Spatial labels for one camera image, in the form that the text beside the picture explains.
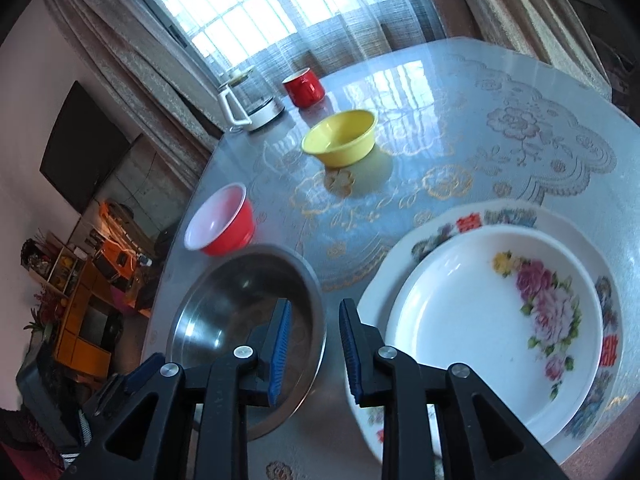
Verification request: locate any large stainless steel bowl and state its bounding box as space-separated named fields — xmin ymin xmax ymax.
xmin=166 ymin=244 xmax=326 ymax=440

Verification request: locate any yellow plastic bowl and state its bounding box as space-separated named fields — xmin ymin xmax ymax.
xmin=302 ymin=110 xmax=378 ymax=168

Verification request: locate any deep floral white plate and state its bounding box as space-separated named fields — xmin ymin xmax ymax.
xmin=384 ymin=226 xmax=603 ymax=444

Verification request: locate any orange wooden cabinet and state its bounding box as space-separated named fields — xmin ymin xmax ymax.
xmin=21 ymin=200 xmax=156 ymax=390

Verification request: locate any large floral white plate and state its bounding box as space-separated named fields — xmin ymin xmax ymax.
xmin=358 ymin=200 xmax=624 ymax=464

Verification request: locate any red bowl white inside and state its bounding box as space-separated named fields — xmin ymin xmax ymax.
xmin=183 ymin=183 xmax=256 ymax=257

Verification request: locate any lace patterned tablecloth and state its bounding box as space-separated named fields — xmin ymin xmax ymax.
xmin=144 ymin=37 xmax=640 ymax=480

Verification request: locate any black television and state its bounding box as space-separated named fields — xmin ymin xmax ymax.
xmin=39 ymin=81 xmax=131 ymax=214

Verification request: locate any red mug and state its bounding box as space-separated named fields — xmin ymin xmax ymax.
xmin=282 ymin=67 xmax=326 ymax=110

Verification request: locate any beige drape curtain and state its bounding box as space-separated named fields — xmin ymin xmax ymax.
xmin=465 ymin=0 xmax=612 ymax=100

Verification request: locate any sheer window curtain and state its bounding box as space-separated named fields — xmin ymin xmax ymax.
xmin=142 ymin=0 xmax=445 ymax=89

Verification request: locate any glass kettle white handle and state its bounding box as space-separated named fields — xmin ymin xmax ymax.
xmin=217 ymin=65 xmax=284 ymax=132

